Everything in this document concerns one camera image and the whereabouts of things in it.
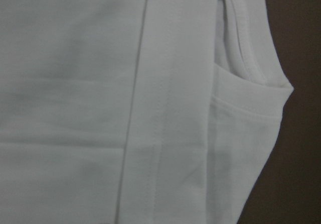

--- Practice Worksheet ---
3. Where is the white long-sleeve printed shirt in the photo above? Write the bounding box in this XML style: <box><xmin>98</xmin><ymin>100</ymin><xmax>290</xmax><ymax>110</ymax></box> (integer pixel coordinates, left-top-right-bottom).
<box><xmin>1</xmin><ymin>0</ymin><xmax>293</xmax><ymax>224</ymax></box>

